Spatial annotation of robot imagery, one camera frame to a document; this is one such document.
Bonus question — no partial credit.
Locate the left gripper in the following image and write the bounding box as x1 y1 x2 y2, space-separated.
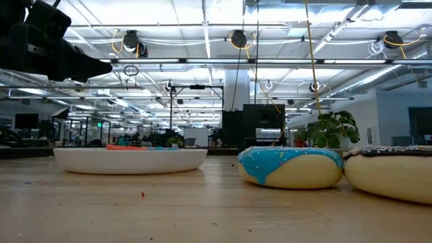
0 23 113 84

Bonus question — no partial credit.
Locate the large blue iced donut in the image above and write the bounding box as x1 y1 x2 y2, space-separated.
238 145 344 190

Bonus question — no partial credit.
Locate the large chocolate iced donut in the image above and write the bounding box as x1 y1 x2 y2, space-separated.
343 144 432 205

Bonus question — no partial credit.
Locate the black computer monitor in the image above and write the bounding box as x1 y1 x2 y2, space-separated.
14 113 39 130

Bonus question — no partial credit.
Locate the white round plate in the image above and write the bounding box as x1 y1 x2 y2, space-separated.
53 147 209 176

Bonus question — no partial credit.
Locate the small green plant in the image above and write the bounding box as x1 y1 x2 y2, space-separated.
167 134 184 149

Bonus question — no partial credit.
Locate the white panel board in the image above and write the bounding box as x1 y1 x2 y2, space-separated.
183 127 209 148

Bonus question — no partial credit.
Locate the overhead LED light bar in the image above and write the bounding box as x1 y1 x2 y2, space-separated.
97 57 432 65

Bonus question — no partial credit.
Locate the white building column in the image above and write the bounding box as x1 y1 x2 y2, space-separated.
223 69 251 112

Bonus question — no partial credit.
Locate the low black cabinet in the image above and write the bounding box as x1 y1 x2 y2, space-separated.
221 109 244 149

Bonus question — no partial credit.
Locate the tall black cabinet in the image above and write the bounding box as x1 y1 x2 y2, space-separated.
242 103 286 149

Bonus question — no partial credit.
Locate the large green potted plant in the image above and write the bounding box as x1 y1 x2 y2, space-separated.
293 110 361 149

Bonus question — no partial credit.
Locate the grey chair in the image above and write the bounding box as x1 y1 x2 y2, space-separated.
391 135 414 147

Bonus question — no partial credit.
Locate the black coiled cable loop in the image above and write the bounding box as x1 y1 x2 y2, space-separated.
123 64 140 77

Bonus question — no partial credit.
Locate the black ceiling cable reel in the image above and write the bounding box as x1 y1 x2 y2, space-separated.
122 29 149 58
383 30 403 50
230 29 248 49

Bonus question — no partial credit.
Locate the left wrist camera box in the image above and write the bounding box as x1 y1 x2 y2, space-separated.
26 0 72 41

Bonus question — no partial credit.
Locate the black aluminium station frame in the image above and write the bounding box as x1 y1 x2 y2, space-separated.
0 146 244 159

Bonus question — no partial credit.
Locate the black metal frame stand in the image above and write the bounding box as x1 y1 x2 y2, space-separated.
169 84 225 136

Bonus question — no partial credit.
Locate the black hanging cable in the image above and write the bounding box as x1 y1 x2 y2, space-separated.
254 0 260 105

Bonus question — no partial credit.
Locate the yellow hanging cable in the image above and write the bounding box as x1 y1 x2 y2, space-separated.
304 0 322 115

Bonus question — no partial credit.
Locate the dark wall monitor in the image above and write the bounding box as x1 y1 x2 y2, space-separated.
408 107 432 146

